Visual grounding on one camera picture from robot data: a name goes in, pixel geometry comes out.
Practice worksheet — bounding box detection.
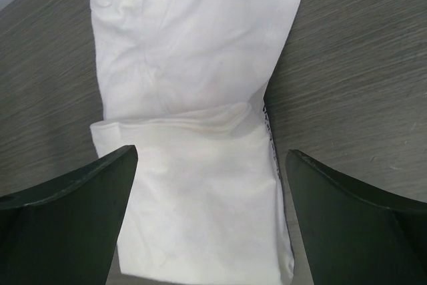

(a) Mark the white flower print t-shirt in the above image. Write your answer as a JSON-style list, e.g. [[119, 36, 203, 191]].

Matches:
[[90, 0, 301, 284]]

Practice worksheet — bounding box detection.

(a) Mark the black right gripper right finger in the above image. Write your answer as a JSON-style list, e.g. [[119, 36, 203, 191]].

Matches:
[[286, 150, 426, 284]]

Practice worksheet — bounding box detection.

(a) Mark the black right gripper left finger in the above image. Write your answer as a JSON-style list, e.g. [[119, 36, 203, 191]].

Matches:
[[1, 146, 138, 284]]

